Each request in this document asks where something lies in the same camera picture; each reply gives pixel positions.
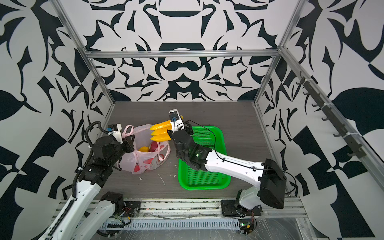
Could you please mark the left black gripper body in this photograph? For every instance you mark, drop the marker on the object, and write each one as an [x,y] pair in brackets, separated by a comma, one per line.
[119,149]

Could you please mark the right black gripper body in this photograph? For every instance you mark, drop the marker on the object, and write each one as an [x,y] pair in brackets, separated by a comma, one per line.
[176,136]

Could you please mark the yellow banana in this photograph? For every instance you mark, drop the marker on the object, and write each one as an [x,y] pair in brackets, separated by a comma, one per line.
[160,131]

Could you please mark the green plastic basket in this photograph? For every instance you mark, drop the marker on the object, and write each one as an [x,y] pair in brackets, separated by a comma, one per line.
[192,180]

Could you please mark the pink knotted plastic bag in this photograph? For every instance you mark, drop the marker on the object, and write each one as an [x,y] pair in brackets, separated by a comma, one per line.
[138,162]

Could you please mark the yellow orange fruit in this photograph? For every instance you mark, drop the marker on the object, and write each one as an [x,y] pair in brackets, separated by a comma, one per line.
[144,149]

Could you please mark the red dragon fruit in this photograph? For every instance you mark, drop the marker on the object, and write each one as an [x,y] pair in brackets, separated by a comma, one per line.
[153,146]

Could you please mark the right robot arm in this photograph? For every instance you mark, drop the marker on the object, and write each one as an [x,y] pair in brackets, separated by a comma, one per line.
[267,179]

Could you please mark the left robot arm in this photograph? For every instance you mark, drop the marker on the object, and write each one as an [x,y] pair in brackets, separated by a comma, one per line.
[70,224]

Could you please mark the small electronics board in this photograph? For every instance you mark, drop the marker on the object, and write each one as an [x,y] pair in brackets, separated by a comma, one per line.
[246,228]

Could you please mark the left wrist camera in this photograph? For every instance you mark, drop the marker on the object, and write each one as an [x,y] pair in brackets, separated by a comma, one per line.
[115,132]

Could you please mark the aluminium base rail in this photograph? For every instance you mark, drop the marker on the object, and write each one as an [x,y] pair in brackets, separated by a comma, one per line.
[171,209]

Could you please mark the white slotted cable duct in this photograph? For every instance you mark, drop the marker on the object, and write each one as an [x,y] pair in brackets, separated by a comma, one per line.
[185,224]

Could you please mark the aluminium frame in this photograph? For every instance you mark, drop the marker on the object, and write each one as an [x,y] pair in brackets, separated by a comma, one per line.
[372,161]

